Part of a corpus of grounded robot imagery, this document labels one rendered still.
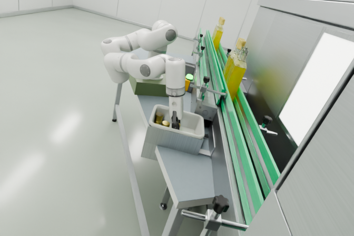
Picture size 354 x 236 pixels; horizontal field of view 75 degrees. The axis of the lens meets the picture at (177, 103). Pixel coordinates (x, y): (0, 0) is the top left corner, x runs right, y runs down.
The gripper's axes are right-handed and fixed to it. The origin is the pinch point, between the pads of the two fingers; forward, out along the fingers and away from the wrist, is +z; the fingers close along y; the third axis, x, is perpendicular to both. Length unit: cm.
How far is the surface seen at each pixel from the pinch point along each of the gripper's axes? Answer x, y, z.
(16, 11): 351, 366, -18
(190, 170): -7.2, -18.2, 7.6
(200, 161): -10.8, -11.6, 8.6
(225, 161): -18.3, -23.9, -2.2
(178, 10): 54, 606, -2
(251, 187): -22.3, -40.2, -8.6
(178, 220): -3.3, -26.7, 23.7
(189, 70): -2, 78, 1
